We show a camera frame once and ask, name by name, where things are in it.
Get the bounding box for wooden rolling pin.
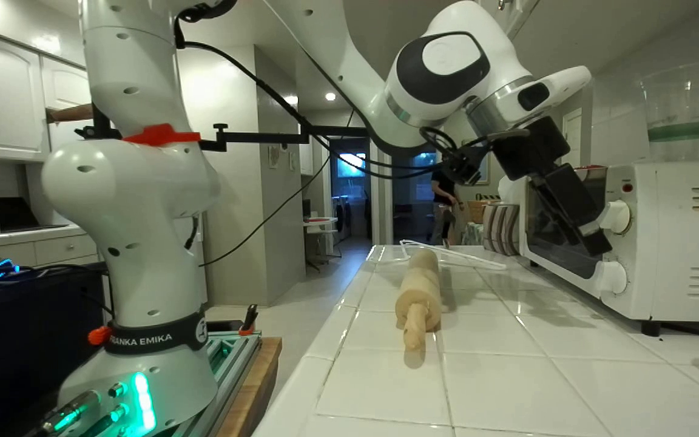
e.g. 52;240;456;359
393;248;458;371

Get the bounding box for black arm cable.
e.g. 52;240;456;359
172;15;485;181

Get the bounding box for stacked plates in rack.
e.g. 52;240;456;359
480;202;525;258

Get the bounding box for orange clamp on bar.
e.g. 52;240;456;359
125;121;204;151

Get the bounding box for black hanging cable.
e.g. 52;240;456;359
200;152;335;270

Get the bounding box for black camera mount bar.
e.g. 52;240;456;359
74;101;383;155

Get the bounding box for white background table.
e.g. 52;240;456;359
301;213;343;263

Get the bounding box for person in dark clothes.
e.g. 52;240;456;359
429;167;461;246

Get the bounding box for white microwave oven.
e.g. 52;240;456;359
518;155;699;326

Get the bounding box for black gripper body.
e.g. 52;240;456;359
491;116;606;246

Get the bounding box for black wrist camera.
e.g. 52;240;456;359
432;143;491;188

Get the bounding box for black microwave power cable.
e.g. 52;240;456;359
638;317;699;339

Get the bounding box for orange black spring clamp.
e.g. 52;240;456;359
238;304;259;337
85;322;115;347

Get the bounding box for white wall cabinets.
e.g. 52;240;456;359
0;22;97;166

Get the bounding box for black equipment box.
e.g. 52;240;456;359
0;260;110;437

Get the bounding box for wooden base board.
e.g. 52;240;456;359
211;334;284;437

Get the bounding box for white round microwave knob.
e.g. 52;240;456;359
599;198;637;239
592;258;631;302

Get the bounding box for clear glass bowl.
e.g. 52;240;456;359
638;56;699;166

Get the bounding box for aluminium profile frame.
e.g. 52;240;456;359
178;327;263;437

